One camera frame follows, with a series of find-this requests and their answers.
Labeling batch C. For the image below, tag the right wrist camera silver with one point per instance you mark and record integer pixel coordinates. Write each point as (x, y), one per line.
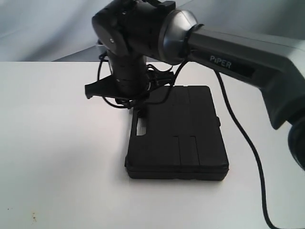
(100, 47)

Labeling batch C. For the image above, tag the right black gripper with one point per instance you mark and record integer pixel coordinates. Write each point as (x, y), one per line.
(129, 78)

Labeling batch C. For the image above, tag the grey backdrop cloth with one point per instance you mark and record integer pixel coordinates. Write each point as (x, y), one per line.
(49, 30)

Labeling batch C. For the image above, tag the right robot arm Piper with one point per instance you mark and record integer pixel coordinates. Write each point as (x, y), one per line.
(131, 30)

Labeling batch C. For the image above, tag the black plastic tool case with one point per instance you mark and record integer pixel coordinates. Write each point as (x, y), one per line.
(179, 139)

